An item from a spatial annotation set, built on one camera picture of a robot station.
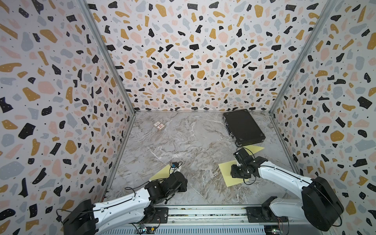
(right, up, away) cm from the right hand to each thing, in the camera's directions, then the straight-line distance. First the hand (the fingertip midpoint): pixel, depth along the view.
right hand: (233, 173), depth 87 cm
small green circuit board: (-45, -22, -16) cm, 53 cm away
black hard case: (+12, +27, +20) cm, 35 cm away
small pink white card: (-50, +28, +24) cm, 62 cm away
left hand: (-25, -3, -6) cm, 26 cm away
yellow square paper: (-3, +1, +5) cm, 6 cm away
